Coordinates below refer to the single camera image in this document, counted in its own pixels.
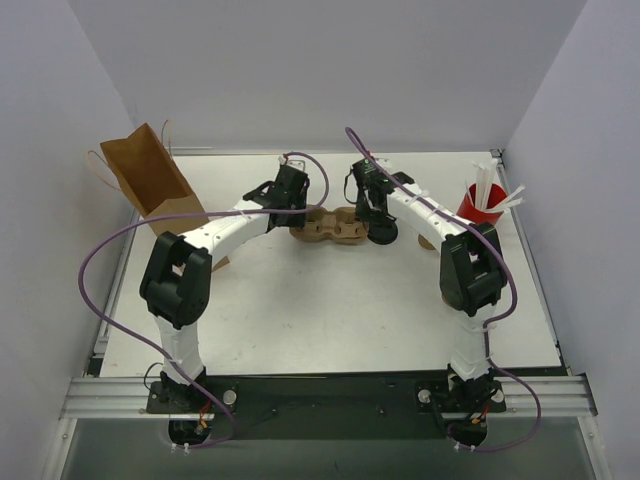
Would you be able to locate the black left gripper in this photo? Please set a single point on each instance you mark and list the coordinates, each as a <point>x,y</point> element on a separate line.
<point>289,216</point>

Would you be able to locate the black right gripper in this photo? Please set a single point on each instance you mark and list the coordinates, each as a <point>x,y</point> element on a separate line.
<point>373,215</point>

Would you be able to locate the brown pulp cup carrier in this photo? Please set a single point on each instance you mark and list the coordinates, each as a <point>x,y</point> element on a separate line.
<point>340,226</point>

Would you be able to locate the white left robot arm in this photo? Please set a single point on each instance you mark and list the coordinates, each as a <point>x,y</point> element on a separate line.
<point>176,284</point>

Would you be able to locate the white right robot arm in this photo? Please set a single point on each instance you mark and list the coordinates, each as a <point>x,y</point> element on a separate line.
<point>471,279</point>

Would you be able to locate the stack of black lids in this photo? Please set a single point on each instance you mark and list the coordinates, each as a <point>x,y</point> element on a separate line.
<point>382,233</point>

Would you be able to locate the stack of paper cups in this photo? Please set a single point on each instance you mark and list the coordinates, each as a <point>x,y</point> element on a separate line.
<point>430,239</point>

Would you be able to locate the red plastic cup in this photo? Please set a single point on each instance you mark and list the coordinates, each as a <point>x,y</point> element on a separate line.
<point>480,213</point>

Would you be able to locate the white wrapped straws bundle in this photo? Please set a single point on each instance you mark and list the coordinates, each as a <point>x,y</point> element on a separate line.
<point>485,174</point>

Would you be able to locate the brown paper bag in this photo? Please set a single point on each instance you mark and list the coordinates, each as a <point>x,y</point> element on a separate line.
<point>149,178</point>

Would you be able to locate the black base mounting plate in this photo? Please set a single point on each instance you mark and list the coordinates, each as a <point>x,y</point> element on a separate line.
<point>333,407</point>

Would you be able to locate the aluminium rail frame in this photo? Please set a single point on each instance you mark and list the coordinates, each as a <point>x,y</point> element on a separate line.
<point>126,398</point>

